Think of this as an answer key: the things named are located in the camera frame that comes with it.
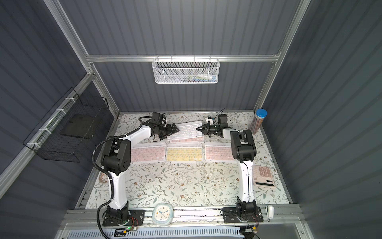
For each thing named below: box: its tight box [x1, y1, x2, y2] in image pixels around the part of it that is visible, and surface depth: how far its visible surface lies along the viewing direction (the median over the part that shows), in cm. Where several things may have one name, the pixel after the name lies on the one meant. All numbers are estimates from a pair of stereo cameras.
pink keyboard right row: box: [204, 141, 237, 162], surface depth 98 cm
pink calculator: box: [252, 164, 277, 189], surface depth 86 cm
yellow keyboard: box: [165, 142, 204, 163], surface depth 98 cm
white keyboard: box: [166, 120, 203, 140], surface depth 101 cm
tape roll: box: [98, 171, 110, 184], surface depth 88 cm
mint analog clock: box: [151, 202, 174, 227], surface depth 74 cm
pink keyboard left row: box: [130, 142, 167, 163], surface depth 98 cm
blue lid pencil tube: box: [249, 108, 268, 135], surface depth 96 cm
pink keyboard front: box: [169, 136, 206, 144], surface depth 104 cm
